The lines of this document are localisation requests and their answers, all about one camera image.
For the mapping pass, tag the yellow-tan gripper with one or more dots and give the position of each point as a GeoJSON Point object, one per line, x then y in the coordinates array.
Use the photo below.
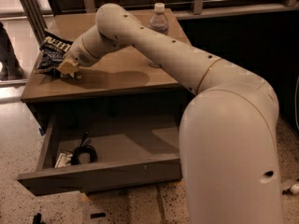
{"type": "Point", "coordinates": [78, 55]}

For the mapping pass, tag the blue chip bag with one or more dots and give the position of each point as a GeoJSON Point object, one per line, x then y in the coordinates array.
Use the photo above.
{"type": "Point", "coordinates": [53, 50]}

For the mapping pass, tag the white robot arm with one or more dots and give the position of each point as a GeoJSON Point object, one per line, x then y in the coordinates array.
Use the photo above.
{"type": "Point", "coordinates": [227, 135]}

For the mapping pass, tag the open grey top drawer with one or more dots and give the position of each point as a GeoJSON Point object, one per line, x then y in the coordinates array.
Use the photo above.
{"type": "Point", "coordinates": [132, 150]}

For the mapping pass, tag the person's dark legs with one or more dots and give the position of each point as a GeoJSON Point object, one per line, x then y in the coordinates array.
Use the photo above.
{"type": "Point", "coordinates": [10, 65]}

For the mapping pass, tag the white paper packet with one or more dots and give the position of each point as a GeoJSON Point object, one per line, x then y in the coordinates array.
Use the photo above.
{"type": "Point", "coordinates": [64, 159]}

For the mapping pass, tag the clear plastic water bottle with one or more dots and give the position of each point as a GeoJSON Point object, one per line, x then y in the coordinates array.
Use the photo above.
{"type": "Point", "coordinates": [159, 22]}

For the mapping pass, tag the black tape strip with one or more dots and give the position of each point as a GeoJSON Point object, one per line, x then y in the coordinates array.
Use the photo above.
{"type": "Point", "coordinates": [97, 215]}

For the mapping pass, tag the small black floor object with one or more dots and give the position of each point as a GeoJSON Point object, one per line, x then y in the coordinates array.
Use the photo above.
{"type": "Point", "coordinates": [37, 219]}

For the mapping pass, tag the white power strip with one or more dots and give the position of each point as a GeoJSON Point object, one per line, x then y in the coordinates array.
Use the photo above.
{"type": "Point", "coordinates": [291, 187]}

